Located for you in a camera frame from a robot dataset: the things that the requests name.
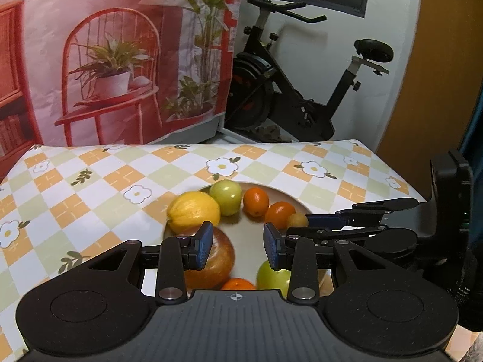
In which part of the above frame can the small tan round fruit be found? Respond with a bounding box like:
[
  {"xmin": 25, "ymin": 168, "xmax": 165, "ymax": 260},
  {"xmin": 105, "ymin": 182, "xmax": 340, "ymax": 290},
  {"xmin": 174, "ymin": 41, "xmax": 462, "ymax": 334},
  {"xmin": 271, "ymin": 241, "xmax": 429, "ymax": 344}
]
[{"xmin": 287, "ymin": 212, "xmax": 309, "ymax": 229}]

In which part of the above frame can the person's right hand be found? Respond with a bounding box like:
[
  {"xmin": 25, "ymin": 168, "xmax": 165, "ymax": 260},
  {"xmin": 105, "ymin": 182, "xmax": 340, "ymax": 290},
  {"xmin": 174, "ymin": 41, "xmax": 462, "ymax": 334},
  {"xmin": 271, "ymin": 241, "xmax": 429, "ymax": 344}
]
[{"xmin": 411, "ymin": 230, "xmax": 483, "ymax": 332}]

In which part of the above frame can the yellow lemon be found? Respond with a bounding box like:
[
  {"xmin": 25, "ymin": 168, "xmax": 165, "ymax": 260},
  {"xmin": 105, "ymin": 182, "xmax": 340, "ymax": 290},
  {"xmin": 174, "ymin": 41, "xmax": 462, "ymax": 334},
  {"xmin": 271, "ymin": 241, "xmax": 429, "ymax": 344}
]
[{"xmin": 167, "ymin": 192, "xmax": 221, "ymax": 234}]

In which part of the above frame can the beige plate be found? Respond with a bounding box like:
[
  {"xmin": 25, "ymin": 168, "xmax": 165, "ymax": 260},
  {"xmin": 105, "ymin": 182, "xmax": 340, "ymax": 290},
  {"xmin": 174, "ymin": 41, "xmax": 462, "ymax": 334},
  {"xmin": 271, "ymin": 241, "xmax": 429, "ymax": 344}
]
[{"xmin": 143, "ymin": 182, "xmax": 333, "ymax": 297}]

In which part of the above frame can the yellow-green apple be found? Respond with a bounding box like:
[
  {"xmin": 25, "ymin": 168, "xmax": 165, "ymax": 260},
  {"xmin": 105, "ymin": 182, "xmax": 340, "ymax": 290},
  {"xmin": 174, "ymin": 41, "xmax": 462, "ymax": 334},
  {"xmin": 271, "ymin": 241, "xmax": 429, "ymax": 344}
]
[{"xmin": 209, "ymin": 180, "xmax": 243, "ymax": 216}]

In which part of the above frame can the checkered flower tablecloth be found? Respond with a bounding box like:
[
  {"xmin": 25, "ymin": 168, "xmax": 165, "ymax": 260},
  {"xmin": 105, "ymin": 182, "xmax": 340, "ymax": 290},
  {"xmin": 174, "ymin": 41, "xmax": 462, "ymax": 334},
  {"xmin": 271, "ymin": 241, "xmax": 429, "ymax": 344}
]
[{"xmin": 0, "ymin": 139, "xmax": 427, "ymax": 351}]

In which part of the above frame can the green apple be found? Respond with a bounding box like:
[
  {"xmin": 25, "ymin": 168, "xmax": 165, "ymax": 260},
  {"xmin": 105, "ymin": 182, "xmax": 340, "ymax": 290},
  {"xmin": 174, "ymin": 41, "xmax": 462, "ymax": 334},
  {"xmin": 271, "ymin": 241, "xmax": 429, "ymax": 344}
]
[{"xmin": 257, "ymin": 260, "xmax": 292, "ymax": 291}]

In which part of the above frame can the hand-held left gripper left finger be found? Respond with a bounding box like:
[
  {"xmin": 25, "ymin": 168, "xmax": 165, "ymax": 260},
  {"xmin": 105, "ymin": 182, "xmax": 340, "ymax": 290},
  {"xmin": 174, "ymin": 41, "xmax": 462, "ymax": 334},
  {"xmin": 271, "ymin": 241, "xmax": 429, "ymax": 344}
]
[{"xmin": 81, "ymin": 221, "xmax": 215, "ymax": 305}]

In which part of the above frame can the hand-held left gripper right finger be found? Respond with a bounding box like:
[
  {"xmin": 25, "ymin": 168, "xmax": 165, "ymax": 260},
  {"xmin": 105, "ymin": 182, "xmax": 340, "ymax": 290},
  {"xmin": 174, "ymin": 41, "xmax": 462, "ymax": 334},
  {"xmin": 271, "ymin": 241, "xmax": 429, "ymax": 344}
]
[{"xmin": 263, "ymin": 222, "xmax": 401, "ymax": 305}]

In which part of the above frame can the wooden panel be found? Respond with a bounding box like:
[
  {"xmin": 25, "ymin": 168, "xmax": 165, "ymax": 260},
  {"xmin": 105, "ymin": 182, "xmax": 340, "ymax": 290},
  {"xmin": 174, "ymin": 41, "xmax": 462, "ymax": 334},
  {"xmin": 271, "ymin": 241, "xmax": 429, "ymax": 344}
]
[{"xmin": 372, "ymin": 0, "xmax": 483, "ymax": 159}]

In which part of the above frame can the orange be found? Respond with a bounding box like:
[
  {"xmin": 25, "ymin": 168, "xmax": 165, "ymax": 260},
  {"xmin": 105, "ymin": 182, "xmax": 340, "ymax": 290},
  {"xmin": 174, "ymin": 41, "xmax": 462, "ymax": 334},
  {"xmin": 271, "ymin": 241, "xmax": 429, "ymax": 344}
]
[
  {"xmin": 220, "ymin": 278, "xmax": 258, "ymax": 291},
  {"xmin": 264, "ymin": 201, "xmax": 296, "ymax": 230},
  {"xmin": 242, "ymin": 188, "xmax": 270, "ymax": 217}
]

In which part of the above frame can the pink printed wall tapestry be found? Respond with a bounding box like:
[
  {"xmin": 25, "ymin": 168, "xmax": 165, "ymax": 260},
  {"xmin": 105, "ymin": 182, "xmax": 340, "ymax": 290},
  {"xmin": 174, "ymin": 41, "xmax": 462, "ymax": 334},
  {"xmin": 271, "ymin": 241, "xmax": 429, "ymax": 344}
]
[{"xmin": 0, "ymin": 0, "xmax": 246, "ymax": 148}]

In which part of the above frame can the blue curtain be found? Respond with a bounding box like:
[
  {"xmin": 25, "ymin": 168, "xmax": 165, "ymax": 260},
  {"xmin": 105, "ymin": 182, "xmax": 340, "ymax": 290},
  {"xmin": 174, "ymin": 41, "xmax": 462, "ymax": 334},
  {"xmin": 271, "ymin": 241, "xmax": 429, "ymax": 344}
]
[{"xmin": 458, "ymin": 94, "xmax": 483, "ymax": 182}]

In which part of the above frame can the black exercise bike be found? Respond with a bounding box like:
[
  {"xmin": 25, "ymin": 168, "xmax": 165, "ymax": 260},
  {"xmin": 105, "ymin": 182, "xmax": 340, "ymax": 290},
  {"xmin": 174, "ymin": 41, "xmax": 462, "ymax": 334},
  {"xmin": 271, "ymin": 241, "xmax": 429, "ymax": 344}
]
[{"xmin": 222, "ymin": 0, "xmax": 394, "ymax": 143}]

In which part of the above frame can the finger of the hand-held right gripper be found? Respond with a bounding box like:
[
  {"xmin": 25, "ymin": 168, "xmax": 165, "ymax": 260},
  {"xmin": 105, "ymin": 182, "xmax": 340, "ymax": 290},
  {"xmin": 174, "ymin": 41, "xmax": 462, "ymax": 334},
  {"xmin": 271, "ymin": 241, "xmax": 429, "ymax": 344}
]
[
  {"xmin": 287, "ymin": 224, "xmax": 391, "ymax": 244},
  {"xmin": 305, "ymin": 198, "xmax": 420, "ymax": 227}
]

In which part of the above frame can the brown-red apple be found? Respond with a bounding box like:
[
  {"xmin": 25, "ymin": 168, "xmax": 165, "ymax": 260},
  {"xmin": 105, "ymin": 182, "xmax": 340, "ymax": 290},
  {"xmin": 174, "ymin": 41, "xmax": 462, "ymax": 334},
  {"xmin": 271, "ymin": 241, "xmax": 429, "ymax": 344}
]
[{"xmin": 183, "ymin": 227, "xmax": 235, "ymax": 289}]

